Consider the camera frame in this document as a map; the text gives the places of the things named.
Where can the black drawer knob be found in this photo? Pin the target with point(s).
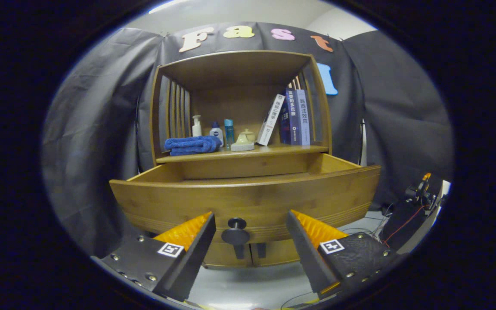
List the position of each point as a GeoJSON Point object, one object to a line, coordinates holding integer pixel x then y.
{"type": "Point", "coordinates": [236, 236]}

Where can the wooden cabinet door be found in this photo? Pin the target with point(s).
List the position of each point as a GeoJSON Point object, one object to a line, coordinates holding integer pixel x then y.
{"type": "Point", "coordinates": [278, 254]}
{"type": "Point", "coordinates": [222, 256]}

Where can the light blue book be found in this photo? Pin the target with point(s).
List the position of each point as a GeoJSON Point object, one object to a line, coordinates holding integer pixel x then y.
{"type": "Point", "coordinates": [304, 116]}

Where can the dark blue book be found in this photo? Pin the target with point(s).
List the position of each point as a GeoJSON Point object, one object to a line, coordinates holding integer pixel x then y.
{"type": "Point", "coordinates": [289, 120]}

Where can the clear blue bottle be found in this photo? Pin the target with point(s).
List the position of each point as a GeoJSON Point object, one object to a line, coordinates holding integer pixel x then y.
{"type": "Point", "coordinates": [229, 133]}

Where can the wooden cabinet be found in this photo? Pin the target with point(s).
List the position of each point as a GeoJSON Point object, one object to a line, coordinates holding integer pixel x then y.
{"type": "Point", "coordinates": [230, 69]}

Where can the cream brush with white pad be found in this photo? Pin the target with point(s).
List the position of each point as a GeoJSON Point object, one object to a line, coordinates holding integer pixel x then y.
{"type": "Point", "coordinates": [241, 147]}

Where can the white book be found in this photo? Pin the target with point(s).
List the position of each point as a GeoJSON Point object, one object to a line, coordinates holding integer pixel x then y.
{"type": "Point", "coordinates": [271, 120]}

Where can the beige lidded teacup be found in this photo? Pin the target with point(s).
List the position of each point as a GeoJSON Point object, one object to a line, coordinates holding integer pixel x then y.
{"type": "Point", "coordinates": [251, 135]}

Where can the black backdrop cloth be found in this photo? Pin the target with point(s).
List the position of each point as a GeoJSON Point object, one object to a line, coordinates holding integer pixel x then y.
{"type": "Point", "coordinates": [93, 129]}

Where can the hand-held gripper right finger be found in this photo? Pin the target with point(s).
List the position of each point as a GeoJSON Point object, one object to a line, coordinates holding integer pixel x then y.
{"type": "Point", "coordinates": [308, 258]}

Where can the white pump bottle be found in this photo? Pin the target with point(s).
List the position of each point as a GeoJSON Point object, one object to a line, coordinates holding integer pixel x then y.
{"type": "Point", "coordinates": [196, 129]}

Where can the wooden countertop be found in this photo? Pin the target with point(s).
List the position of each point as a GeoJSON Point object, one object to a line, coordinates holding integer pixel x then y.
{"type": "Point", "coordinates": [282, 150]}

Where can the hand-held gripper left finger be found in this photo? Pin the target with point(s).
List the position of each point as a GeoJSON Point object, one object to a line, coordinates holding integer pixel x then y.
{"type": "Point", "coordinates": [192, 262]}

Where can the wooden drawer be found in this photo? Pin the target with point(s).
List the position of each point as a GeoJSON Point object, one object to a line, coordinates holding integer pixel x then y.
{"type": "Point", "coordinates": [248, 202]}

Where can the folded blue towel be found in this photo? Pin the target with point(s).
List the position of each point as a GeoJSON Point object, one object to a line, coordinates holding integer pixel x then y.
{"type": "Point", "coordinates": [192, 145]}

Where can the black equipment with orange clip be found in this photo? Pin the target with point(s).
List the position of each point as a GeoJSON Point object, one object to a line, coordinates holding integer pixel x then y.
{"type": "Point", "coordinates": [403, 224]}

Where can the white bottle with blue cap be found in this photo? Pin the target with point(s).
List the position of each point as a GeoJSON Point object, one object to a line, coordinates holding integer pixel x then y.
{"type": "Point", "coordinates": [216, 133]}

